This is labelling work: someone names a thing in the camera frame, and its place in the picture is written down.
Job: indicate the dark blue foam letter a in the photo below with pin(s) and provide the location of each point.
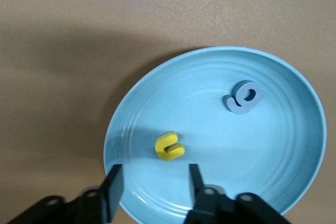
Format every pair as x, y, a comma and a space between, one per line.
236, 107

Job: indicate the yellow foam letter u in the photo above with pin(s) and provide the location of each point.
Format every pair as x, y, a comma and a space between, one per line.
161, 150

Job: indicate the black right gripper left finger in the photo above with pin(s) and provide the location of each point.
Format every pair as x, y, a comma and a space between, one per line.
115, 187

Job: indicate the blue round plate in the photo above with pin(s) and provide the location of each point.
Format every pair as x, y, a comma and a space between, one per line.
210, 142

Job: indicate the brown table cover mat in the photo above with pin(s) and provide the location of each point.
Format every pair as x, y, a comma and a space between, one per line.
78, 24

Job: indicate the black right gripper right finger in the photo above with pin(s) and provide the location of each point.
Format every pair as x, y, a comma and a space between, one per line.
199, 197

